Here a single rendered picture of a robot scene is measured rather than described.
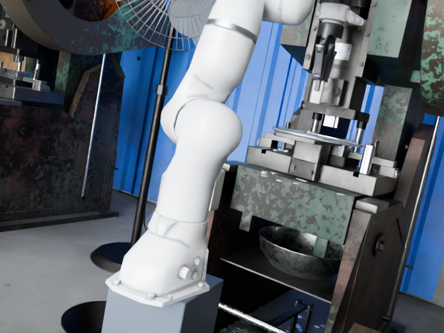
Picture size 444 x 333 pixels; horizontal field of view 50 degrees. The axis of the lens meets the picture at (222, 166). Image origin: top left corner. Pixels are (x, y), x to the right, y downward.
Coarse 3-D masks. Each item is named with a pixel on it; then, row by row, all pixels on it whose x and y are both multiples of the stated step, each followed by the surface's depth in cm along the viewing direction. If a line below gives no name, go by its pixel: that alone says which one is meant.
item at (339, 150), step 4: (332, 148) 160; (336, 148) 159; (340, 148) 158; (344, 148) 158; (348, 148) 162; (332, 152) 160; (336, 152) 159; (340, 152) 158; (344, 152) 159; (348, 152) 163; (340, 156) 158; (344, 156) 160
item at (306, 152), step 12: (276, 132) 143; (300, 144) 152; (312, 144) 150; (324, 144) 143; (336, 144) 152; (300, 156) 152; (312, 156) 150; (324, 156) 151; (300, 168) 152; (312, 168) 150
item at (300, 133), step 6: (288, 132) 145; (294, 132) 159; (300, 132) 153; (312, 138) 141; (318, 138) 141; (324, 138) 149; (330, 138) 153; (336, 138) 166; (342, 144) 142; (348, 144) 143; (354, 144) 144; (360, 144) 154
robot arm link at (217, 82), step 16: (208, 32) 94; (224, 32) 93; (208, 48) 94; (224, 48) 93; (240, 48) 94; (192, 64) 96; (208, 64) 94; (224, 64) 93; (240, 64) 95; (192, 80) 97; (208, 80) 97; (224, 80) 96; (240, 80) 98; (176, 96) 100; (192, 96) 98; (208, 96) 100; (224, 96) 102; (176, 112) 97; (176, 144) 103
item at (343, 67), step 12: (348, 36) 153; (360, 36) 151; (336, 48) 155; (348, 48) 153; (336, 60) 155; (348, 60) 153; (336, 72) 155; (348, 72) 153; (312, 84) 159; (324, 84) 154; (336, 84) 152; (348, 84) 153; (360, 84) 156; (324, 96) 154; (336, 96) 152; (348, 96) 153; (360, 96) 159; (348, 108) 153; (360, 108) 163
